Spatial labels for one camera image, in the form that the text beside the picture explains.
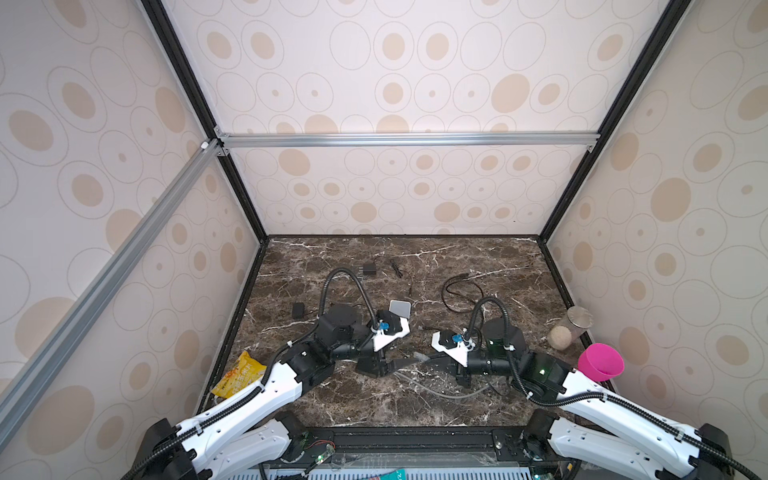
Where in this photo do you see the pink funnel cup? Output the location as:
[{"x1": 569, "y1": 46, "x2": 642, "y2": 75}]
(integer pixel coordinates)
[{"x1": 577, "y1": 343, "x2": 625, "y2": 382}]

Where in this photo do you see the thin black adapter cable far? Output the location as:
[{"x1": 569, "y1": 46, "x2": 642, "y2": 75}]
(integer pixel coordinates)
[{"x1": 389, "y1": 257, "x2": 415, "y2": 298}]

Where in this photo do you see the diagonal aluminium rail left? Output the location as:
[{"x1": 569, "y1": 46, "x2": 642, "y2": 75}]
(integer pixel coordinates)
[{"x1": 1, "y1": 138, "x2": 222, "y2": 449}]

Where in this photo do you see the white network switch box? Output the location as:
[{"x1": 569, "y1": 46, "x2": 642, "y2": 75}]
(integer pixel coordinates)
[{"x1": 389, "y1": 300, "x2": 412, "y2": 319}]

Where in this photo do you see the horizontal aluminium rail back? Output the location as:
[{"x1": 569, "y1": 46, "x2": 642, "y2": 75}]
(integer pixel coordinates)
[{"x1": 219, "y1": 131, "x2": 600, "y2": 150}]

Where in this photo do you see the yellow snack bag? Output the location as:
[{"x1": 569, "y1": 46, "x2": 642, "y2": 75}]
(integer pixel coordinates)
[{"x1": 211, "y1": 351, "x2": 266, "y2": 399}]

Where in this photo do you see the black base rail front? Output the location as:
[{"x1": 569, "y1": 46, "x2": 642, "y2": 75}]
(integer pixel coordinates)
[{"x1": 164, "y1": 424, "x2": 673, "y2": 480}]

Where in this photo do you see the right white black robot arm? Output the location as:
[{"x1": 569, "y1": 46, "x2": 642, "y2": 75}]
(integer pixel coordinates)
[{"x1": 432, "y1": 296, "x2": 757, "y2": 479}]

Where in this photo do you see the black coiled ethernet cable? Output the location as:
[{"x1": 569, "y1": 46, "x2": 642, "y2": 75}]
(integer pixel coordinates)
[{"x1": 419, "y1": 273, "x2": 487, "y2": 334}]

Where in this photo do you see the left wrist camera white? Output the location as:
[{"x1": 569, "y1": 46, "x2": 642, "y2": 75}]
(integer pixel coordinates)
[{"x1": 372, "y1": 317, "x2": 410, "y2": 352}]

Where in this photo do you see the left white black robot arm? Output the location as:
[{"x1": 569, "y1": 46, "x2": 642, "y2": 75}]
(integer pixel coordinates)
[{"x1": 123, "y1": 267, "x2": 394, "y2": 479}]

